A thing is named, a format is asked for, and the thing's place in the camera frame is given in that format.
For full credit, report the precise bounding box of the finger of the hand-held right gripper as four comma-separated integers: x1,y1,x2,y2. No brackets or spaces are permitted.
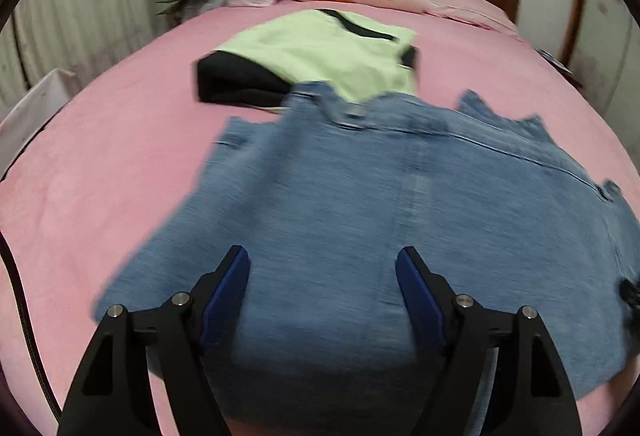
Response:
619,279,640,313

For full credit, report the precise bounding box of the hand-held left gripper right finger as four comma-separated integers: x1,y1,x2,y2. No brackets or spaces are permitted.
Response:
395,246,584,436

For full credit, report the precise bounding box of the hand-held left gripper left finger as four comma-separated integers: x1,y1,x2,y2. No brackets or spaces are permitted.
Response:
56,245,251,436

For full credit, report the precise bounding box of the blue denim jacket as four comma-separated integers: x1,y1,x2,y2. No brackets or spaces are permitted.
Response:
92,82,640,436

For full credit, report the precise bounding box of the pink bed blanket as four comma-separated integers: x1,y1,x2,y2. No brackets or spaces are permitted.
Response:
0,0,640,436

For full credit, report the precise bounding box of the dark wooden nightstand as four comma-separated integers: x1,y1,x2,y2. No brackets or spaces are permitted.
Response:
534,48,585,87

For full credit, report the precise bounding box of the light green and black garment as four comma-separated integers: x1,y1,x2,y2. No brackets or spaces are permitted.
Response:
194,8,420,109

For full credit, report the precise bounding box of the white box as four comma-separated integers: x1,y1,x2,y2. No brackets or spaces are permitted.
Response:
0,68,77,181

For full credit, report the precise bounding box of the flat pink pillow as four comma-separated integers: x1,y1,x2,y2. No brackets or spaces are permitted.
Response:
425,0,520,30

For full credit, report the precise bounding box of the white curtain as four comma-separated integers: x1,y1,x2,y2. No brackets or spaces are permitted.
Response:
0,0,167,109

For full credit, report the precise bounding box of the black cable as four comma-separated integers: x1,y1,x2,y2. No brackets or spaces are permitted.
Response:
0,233,64,423

